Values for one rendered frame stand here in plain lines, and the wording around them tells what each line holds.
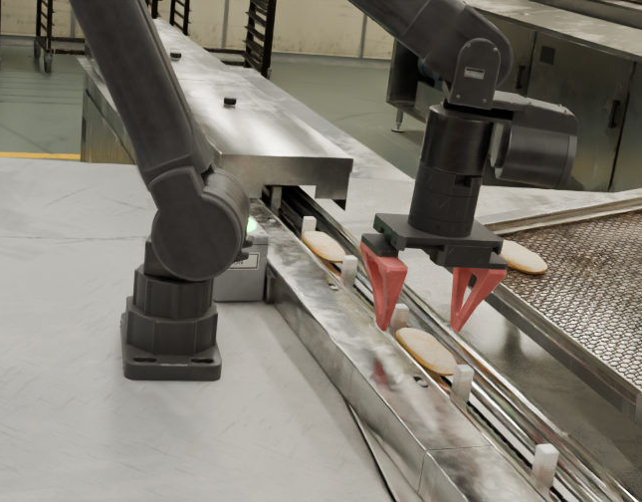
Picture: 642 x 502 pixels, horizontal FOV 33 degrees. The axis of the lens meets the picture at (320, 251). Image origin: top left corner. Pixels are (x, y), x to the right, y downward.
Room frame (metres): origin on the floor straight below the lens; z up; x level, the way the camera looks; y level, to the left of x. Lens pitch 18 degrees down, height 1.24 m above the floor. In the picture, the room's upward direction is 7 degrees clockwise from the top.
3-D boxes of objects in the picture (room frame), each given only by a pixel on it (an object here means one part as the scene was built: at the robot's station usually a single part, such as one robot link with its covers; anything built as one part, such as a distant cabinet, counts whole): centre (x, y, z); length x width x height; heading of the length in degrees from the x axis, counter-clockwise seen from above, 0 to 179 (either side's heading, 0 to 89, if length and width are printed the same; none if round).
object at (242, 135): (1.92, 0.28, 0.89); 1.25 x 0.18 x 0.09; 21
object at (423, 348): (0.92, -0.11, 0.86); 0.10 x 0.04 x 0.01; 22
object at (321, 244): (1.19, 0.00, 0.86); 0.10 x 0.04 x 0.01; 21
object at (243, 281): (1.10, 0.10, 0.84); 0.08 x 0.08 x 0.11; 21
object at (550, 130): (0.93, -0.15, 1.08); 0.11 x 0.09 x 0.12; 90
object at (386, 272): (0.91, -0.08, 0.92); 0.07 x 0.07 x 0.09; 21
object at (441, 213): (0.92, -0.10, 0.99); 0.10 x 0.07 x 0.07; 111
